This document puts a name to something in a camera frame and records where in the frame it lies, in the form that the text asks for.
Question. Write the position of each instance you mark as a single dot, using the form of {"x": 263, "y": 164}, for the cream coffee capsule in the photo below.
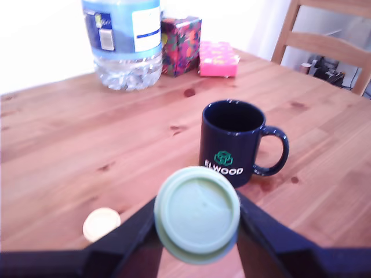
{"x": 100, "y": 223}

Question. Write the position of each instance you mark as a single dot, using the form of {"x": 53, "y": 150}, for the large clear water bottle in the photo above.
{"x": 124, "y": 37}

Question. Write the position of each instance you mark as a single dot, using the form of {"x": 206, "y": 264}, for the pale green coffee capsule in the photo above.
{"x": 197, "y": 214}

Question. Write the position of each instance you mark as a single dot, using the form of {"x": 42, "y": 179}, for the wooden chair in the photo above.
{"x": 316, "y": 42}

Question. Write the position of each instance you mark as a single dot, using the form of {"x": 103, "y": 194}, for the navy Elwood mug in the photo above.
{"x": 229, "y": 139}

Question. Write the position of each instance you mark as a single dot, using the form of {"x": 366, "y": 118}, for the floral patterned box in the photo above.
{"x": 181, "y": 46}

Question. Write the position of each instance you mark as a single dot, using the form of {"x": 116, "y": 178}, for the pink flat box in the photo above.
{"x": 217, "y": 60}

